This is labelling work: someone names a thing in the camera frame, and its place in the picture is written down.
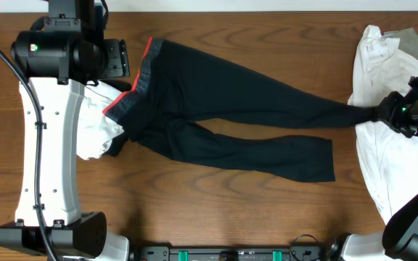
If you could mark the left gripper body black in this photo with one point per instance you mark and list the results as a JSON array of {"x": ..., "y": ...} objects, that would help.
[{"x": 116, "y": 59}]

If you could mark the white shirt right pile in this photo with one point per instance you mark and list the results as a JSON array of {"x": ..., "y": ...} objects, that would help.
[{"x": 388, "y": 160}]

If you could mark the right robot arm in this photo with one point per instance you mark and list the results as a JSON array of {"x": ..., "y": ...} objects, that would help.
[{"x": 399, "y": 240}]

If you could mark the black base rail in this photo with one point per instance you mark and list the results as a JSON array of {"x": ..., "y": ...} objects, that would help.
[{"x": 294, "y": 253}]

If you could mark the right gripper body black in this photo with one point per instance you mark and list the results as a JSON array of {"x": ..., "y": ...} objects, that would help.
[{"x": 397, "y": 113}]

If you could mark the white folded garment left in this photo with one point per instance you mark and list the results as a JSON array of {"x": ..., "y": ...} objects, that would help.
[{"x": 95, "y": 130}]

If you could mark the grey garment under pile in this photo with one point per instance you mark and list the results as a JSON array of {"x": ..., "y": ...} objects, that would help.
[{"x": 408, "y": 40}]

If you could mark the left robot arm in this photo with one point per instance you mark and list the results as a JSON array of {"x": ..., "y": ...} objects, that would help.
[{"x": 54, "y": 63}]

